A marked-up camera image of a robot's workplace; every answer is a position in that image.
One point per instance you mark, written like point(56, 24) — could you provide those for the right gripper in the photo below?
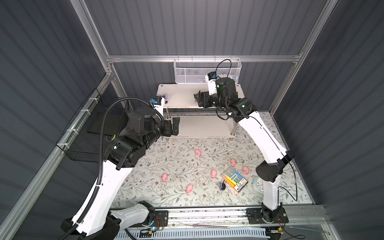
point(202, 98)

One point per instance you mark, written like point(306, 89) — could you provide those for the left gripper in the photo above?
point(167, 131)

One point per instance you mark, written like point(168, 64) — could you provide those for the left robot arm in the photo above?
point(95, 220)

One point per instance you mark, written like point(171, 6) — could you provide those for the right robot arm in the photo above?
point(222, 95)

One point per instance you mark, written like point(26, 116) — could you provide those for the white two-tier shelf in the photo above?
point(195, 122)

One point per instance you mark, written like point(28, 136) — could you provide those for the pens in white basket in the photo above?
point(203, 79)

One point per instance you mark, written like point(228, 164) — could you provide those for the pink pig toy top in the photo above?
point(198, 152)

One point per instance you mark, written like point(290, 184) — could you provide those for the pink pig toy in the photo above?
point(246, 170)
point(233, 162)
point(198, 152)
point(214, 174)
point(164, 177)
point(189, 188)

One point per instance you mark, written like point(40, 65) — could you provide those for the pink pig toy left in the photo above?
point(164, 177)

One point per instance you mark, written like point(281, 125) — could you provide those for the pink pig toy bottom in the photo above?
point(189, 188)

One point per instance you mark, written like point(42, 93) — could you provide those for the pink pig toy centre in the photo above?
point(214, 174)

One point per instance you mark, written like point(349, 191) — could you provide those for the pink pig toy right upper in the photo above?
point(233, 162)

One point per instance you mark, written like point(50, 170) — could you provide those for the black purple toy near markers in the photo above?
point(222, 186)

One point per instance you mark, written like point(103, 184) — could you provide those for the pink pig toy far right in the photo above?
point(246, 170)

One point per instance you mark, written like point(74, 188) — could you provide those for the pack of coloured markers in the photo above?
point(234, 179)

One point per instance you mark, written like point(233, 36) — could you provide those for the light blue alarm clock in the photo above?
point(258, 186)

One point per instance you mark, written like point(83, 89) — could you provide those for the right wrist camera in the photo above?
point(211, 81)

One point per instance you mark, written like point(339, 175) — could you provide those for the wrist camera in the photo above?
point(158, 103)
point(211, 81)

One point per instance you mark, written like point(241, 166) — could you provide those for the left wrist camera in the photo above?
point(158, 103)

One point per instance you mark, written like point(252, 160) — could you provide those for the white mesh wall basket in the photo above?
point(188, 70)

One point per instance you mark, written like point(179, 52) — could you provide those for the black wire wall basket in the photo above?
point(81, 142)

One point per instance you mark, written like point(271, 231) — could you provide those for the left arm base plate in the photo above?
point(156, 218)

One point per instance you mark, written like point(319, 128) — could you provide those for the white vented cable duct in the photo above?
point(203, 233)

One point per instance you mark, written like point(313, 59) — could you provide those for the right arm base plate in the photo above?
point(265, 216)

